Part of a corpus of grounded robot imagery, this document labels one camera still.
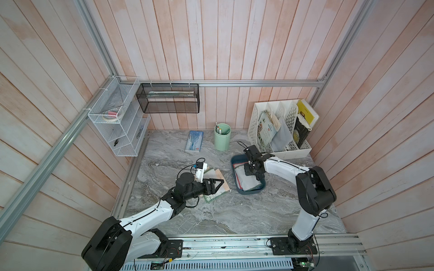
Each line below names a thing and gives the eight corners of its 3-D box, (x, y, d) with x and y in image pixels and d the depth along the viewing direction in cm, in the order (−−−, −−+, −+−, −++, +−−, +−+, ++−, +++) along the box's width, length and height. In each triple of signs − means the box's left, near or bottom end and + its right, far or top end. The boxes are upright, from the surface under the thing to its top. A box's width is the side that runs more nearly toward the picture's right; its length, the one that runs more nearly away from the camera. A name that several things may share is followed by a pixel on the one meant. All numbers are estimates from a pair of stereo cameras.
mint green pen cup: (214, 151, 111) (214, 135, 100) (214, 138, 118) (214, 123, 107) (229, 151, 111) (231, 135, 100) (228, 138, 118) (230, 123, 107)
